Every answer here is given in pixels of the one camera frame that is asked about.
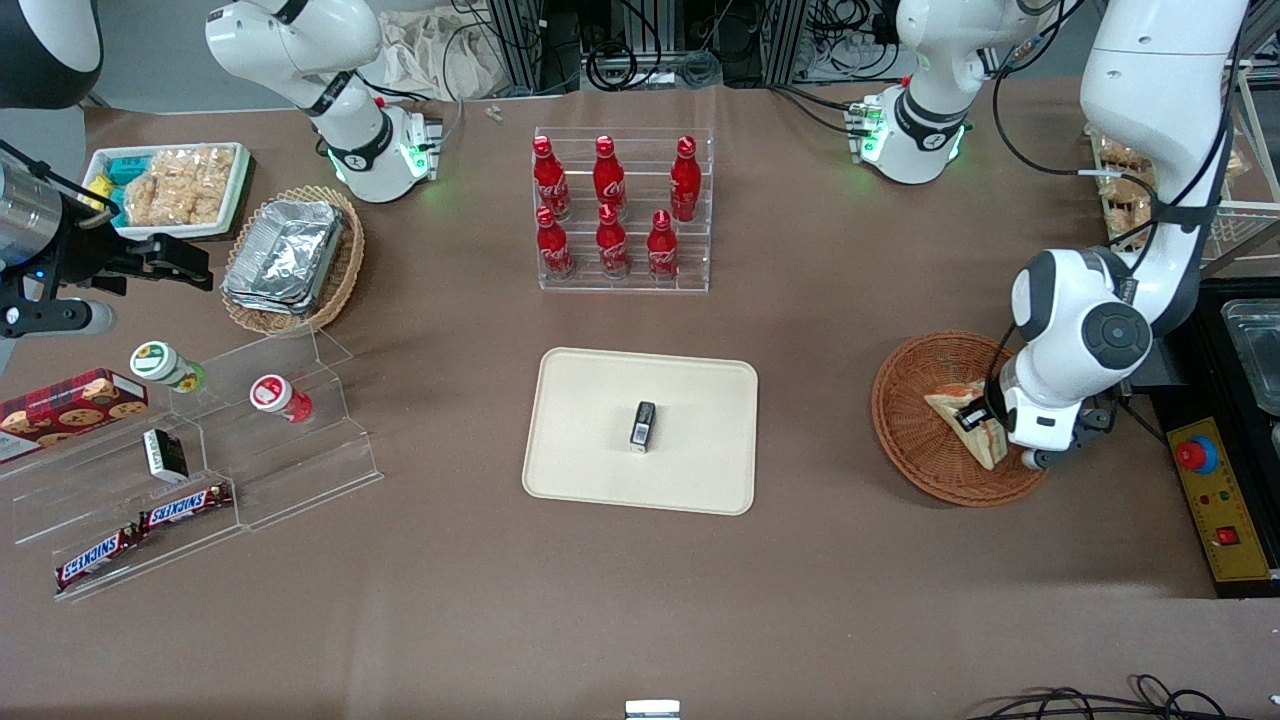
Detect brown wicker basket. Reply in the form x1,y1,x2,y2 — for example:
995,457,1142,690
871,331,1051,508

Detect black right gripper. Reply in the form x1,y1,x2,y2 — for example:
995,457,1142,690
42,212,214,298

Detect Snickers chocolate bar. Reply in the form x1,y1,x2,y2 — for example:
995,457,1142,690
55,525,146,591
138,483,234,532

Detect clear acrylic bottle rack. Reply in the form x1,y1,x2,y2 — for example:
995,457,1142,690
533,126,715,294

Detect light wicker basket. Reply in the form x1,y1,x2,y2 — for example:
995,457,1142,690
220,185,366,337

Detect triangular sandwich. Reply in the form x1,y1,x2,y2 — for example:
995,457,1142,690
923,380,1009,471

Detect red-lidded drink bottle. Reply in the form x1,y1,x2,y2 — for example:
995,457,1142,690
249,374,314,424

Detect small black and white box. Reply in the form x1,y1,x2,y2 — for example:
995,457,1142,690
142,428,189,484

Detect yellow emergency stop box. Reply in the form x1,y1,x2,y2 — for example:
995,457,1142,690
1167,417,1276,584

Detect black floor cables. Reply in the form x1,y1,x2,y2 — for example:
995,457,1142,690
965,675,1280,720

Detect wire bread rack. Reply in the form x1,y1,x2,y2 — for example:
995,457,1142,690
1085,60,1280,277

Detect stacked aluminium foil trays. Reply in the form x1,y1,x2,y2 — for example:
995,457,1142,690
222,200,346,317

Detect bag of rice crackers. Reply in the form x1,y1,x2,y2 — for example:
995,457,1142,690
122,147,237,228

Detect metal tray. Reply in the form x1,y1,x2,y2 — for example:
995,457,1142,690
1220,298,1280,417

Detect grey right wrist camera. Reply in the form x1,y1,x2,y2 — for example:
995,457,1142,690
0,298,117,338

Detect coiled black cable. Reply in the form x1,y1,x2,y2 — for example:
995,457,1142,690
585,40,641,93

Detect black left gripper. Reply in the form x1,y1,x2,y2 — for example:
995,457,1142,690
955,384,1011,437

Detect white rectangular snack tray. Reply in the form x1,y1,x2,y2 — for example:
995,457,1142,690
82,142,251,241

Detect beige plastic tray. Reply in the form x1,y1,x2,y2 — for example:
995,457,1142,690
522,347,759,517

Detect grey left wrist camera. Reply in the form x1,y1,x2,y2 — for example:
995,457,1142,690
1020,405,1117,473

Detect green-lidded drink bottle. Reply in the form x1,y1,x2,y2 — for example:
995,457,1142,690
130,341,208,394

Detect clear acrylic stepped stand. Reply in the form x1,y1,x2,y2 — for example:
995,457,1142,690
0,325,385,603

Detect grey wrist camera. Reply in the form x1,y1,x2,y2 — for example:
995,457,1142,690
1020,405,1117,473
0,298,117,338

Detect white cloth bag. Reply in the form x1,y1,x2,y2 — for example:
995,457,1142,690
378,8,513,101

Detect red cola bottle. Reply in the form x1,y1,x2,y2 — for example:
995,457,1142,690
647,209,681,282
596,204,631,280
532,135,571,222
593,135,627,223
536,206,576,281
670,135,703,223

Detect red cookie box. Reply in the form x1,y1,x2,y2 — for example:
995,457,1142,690
0,368,149,465

